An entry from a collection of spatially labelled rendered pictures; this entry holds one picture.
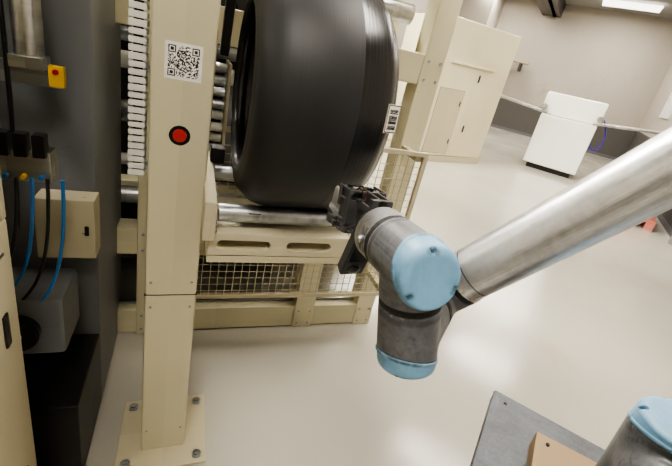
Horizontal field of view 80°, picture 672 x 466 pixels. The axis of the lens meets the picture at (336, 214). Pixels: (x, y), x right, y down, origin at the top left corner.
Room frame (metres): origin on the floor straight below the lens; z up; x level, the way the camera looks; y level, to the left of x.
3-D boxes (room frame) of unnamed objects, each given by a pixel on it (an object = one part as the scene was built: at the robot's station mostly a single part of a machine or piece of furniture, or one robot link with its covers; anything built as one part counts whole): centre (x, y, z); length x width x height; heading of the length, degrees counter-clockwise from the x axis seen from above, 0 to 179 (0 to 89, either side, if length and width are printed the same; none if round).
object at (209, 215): (0.98, 0.35, 0.90); 0.40 x 0.03 x 0.10; 23
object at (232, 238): (0.92, 0.13, 0.83); 0.36 x 0.09 x 0.06; 113
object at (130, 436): (0.93, 0.41, 0.01); 0.27 x 0.27 x 0.02; 23
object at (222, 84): (1.32, 0.54, 1.05); 0.20 x 0.15 x 0.30; 113
